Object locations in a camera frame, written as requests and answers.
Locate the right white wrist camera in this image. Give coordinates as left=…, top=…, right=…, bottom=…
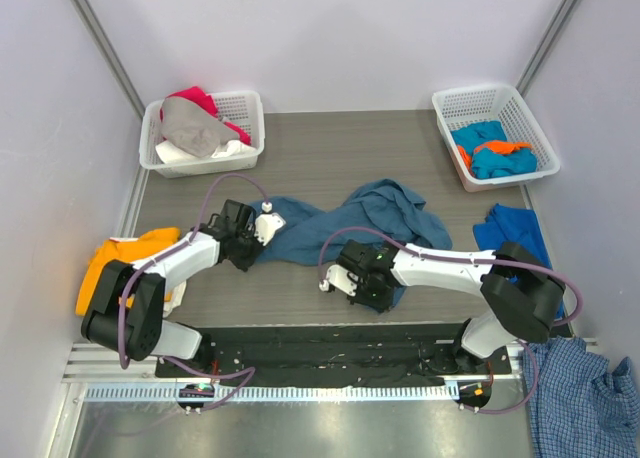
left=319, top=264, right=359, bottom=297

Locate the orange shirt in basket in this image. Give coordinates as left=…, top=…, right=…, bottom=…
left=457, top=140, right=538, bottom=180

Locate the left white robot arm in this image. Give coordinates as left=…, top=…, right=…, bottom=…
left=81, top=200, right=271, bottom=377

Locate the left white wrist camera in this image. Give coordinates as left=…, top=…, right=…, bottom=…
left=254, top=201, right=286, bottom=246

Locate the yellow orange folded shirt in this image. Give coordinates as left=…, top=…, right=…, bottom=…
left=74, top=226, right=182, bottom=317

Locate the blue checkered cloth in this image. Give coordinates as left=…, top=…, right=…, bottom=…
left=523, top=338, right=639, bottom=457

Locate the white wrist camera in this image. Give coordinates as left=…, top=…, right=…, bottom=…
left=254, top=201, right=286, bottom=246
left=319, top=264, right=359, bottom=297

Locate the white slotted cable duct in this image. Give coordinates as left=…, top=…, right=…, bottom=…
left=84, top=381, right=459, bottom=403

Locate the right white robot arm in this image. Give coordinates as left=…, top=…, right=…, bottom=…
left=320, top=240, right=565, bottom=373

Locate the white plastic basket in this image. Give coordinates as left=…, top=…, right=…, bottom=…
left=432, top=83, right=560, bottom=192
left=139, top=87, right=265, bottom=178

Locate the corner metal post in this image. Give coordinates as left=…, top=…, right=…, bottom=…
left=70, top=0, right=145, bottom=119
left=516, top=0, right=582, bottom=96

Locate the turquoise shirt in basket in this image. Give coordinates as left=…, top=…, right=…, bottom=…
left=452, top=121, right=538, bottom=180

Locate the bright blue folded shirt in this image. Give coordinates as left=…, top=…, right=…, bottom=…
left=472, top=202, right=566, bottom=321

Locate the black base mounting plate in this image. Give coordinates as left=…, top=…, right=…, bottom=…
left=153, top=322, right=513, bottom=385

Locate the left corner metal post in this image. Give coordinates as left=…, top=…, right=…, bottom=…
left=70, top=0, right=145, bottom=119

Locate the white shirt in basket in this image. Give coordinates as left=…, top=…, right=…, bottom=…
left=155, top=140, right=256, bottom=164

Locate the right corner metal post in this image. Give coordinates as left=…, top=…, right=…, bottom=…
left=516, top=0, right=582, bottom=96

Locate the dark teal blue t-shirt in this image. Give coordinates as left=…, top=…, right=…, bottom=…
left=248, top=178, right=454, bottom=315

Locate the aluminium rail frame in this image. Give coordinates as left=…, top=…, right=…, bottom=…
left=61, top=335, right=599, bottom=384

